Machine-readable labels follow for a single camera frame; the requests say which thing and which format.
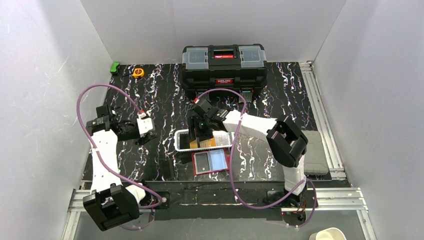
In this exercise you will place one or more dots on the green small object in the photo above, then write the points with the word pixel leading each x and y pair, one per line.
pixel 114 69

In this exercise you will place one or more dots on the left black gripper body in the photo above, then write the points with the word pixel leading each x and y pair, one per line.
pixel 133 129

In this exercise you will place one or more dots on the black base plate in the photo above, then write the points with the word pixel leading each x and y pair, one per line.
pixel 216 200

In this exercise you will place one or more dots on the white VIP card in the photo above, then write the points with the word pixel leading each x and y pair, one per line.
pixel 223 138

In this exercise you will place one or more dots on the black VIP card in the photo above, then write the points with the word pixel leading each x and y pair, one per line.
pixel 201 161

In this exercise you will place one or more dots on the orange tape measure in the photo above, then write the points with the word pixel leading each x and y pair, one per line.
pixel 138 73

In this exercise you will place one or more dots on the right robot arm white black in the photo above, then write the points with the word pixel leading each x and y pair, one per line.
pixel 287 142

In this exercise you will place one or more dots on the white plastic basket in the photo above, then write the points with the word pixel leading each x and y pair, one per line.
pixel 181 142

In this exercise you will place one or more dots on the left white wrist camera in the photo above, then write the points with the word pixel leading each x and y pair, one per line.
pixel 145 124

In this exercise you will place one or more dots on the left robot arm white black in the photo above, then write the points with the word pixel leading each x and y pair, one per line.
pixel 111 203

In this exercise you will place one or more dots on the white cup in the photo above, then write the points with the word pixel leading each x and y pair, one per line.
pixel 331 233

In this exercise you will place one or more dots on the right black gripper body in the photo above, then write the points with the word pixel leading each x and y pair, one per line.
pixel 200 134

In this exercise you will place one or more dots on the black plastic toolbox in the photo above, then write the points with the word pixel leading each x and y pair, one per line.
pixel 241 68

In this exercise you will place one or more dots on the red leather card holder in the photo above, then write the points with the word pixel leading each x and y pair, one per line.
pixel 218 160

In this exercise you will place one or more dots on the aluminium rail frame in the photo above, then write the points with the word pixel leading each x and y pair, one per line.
pixel 333 192

